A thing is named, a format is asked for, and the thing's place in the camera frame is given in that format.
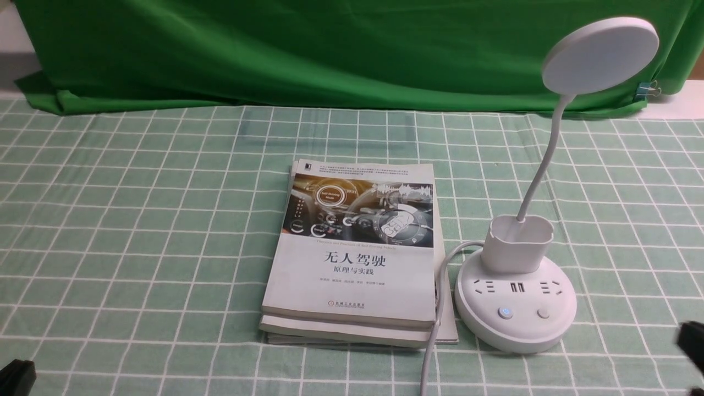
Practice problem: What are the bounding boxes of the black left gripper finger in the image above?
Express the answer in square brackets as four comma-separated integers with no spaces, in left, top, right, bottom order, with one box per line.
[1,359,37,395]

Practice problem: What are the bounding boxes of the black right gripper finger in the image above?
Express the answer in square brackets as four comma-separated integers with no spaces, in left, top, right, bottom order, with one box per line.
[676,321,703,372]

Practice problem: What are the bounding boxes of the white desk lamp with socket base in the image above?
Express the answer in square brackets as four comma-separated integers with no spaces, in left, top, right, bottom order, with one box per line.
[454,16,659,354]

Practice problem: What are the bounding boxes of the green checkered tablecloth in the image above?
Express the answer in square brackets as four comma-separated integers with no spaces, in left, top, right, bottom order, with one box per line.
[1,100,703,395]

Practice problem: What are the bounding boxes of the blue binder clip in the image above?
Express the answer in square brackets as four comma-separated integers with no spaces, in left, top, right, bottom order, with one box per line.
[634,80,662,101]

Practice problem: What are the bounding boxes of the green backdrop cloth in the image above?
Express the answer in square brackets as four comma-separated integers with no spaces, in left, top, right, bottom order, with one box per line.
[15,1,702,117]

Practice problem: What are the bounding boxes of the top white self-driving book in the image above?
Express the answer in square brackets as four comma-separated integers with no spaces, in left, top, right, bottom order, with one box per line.
[262,159,437,330]

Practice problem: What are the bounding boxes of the white power cable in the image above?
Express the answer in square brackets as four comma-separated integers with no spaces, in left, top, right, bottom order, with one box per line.
[419,240,485,396]

